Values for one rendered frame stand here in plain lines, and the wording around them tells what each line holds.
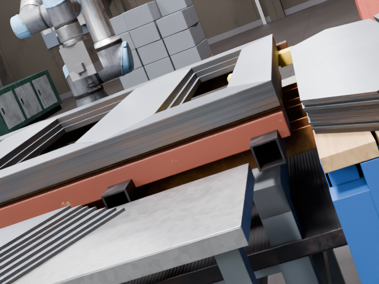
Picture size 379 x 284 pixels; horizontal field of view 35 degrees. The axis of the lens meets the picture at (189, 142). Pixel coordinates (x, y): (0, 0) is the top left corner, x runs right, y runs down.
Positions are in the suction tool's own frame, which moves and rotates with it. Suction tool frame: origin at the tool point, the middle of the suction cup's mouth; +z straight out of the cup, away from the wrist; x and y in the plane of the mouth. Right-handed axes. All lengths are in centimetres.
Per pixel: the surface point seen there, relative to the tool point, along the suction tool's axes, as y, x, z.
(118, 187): 29, -70, 13
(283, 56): 57, -1, 10
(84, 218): 25, -80, 13
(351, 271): 52, 19, 90
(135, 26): -203, 656, -9
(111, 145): 29, -67, 5
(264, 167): 56, -70, 17
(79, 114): -5.5, -5.0, 5.0
